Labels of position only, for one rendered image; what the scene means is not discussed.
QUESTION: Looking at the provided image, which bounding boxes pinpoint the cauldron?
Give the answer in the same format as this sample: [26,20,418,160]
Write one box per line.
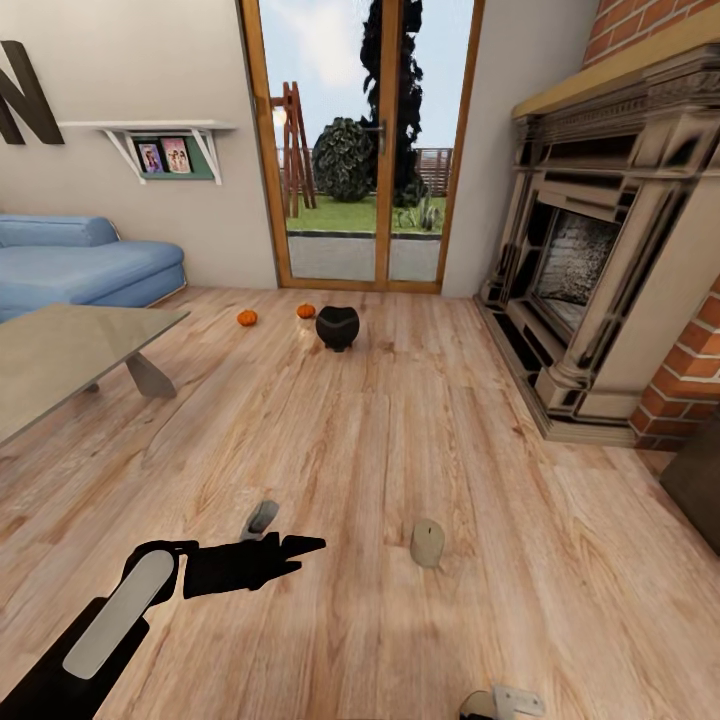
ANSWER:
[316,306,360,352]

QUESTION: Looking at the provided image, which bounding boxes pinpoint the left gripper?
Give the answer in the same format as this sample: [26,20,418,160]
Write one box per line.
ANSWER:
[216,531,326,593]

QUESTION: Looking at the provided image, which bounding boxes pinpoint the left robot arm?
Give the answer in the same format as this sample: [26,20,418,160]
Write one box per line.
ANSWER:
[0,499,326,720]

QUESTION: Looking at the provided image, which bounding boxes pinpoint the pillar candle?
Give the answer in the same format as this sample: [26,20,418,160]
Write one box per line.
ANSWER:
[456,690,497,720]
[410,519,445,568]

